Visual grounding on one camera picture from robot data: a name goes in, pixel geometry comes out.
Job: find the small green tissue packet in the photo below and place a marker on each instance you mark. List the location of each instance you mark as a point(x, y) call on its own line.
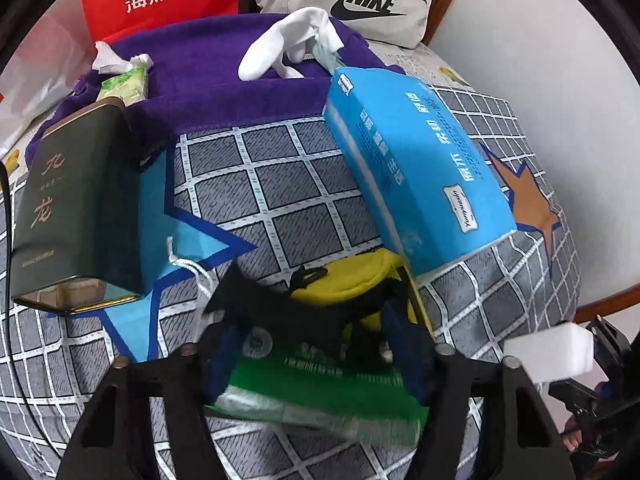
point(130, 87)

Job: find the white cloth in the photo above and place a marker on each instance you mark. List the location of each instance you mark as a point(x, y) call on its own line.
point(288, 41)

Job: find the white Miniso plastic bag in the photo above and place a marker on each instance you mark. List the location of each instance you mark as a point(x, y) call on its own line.
point(44, 68)

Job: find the person's right hand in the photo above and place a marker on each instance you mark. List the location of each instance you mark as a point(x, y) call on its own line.
point(571, 435)

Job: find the white foam block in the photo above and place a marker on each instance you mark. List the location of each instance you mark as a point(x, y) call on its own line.
point(561, 352)

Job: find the dark green tea tin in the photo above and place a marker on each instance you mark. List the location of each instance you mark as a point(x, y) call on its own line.
point(76, 243)

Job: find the yellow black pouch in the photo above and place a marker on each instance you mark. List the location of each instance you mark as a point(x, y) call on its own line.
point(357, 287)

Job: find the purple towel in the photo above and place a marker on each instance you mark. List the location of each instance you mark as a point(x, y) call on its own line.
point(194, 83)

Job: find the blue tissue pack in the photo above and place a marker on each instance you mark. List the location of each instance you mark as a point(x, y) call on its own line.
point(431, 194)

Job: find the green wet wipes pack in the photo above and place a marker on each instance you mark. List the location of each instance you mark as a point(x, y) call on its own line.
point(292, 383)

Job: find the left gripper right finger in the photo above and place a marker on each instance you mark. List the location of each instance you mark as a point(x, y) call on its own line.
point(518, 439)

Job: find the crumpled white tissue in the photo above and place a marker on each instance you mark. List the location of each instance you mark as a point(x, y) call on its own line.
point(108, 62)

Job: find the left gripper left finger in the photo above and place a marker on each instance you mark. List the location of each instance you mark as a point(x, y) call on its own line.
point(114, 438)

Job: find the grey checked bedspread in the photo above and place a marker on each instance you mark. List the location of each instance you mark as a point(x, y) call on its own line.
point(285, 188)

